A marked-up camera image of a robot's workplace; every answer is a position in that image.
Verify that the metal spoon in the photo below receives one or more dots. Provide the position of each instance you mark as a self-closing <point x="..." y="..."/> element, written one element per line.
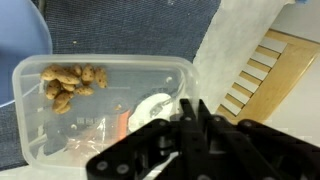
<point x="160" y="107"/>

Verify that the clear plastic lunchbox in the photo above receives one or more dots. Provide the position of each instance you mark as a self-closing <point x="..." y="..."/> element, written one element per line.
<point x="150" y="76"/>

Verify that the white round plate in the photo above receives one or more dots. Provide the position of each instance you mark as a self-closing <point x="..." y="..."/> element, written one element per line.
<point x="146" y="106"/>

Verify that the blue plastic bowl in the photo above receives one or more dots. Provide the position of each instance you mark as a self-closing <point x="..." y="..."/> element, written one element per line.
<point x="20" y="33"/>

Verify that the wooden chair with narrow back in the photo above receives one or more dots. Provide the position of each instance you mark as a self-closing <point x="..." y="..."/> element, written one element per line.
<point x="290" y="73"/>

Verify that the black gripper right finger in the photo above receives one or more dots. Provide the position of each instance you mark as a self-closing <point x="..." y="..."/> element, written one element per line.
<point x="260" y="150"/>

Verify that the small dark blue cloth mat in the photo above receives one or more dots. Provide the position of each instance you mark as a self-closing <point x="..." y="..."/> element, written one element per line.
<point x="133" y="26"/>

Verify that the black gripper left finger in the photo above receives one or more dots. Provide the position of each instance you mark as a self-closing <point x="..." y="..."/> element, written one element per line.
<point x="150" y="146"/>

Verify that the large dark blue cloth mat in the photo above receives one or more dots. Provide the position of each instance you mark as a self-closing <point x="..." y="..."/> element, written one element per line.
<point x="8" y="140"/>

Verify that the brown speckled snack piece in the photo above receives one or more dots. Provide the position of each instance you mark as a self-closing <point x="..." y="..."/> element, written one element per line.
<point x="64" y="109"/>
<point x="101" y="77"/>
<point x="52" y="89"/>
<point x="84" y="90"/>
<point x="88" y="73"/>
<point x="77" y="70"/>
<point x="48" y="73"/>
<point x="68" y="87"/>
<point x="62" y="99"/>
<point x="68" y="79"/>

